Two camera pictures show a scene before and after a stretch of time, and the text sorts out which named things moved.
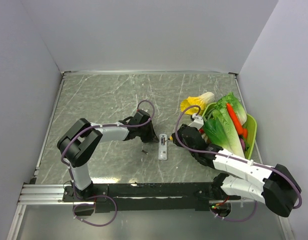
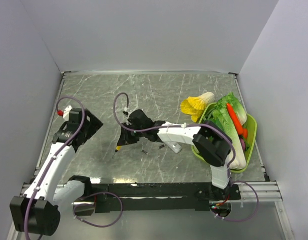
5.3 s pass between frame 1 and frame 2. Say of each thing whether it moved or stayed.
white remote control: moved
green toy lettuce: stayed
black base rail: stayed
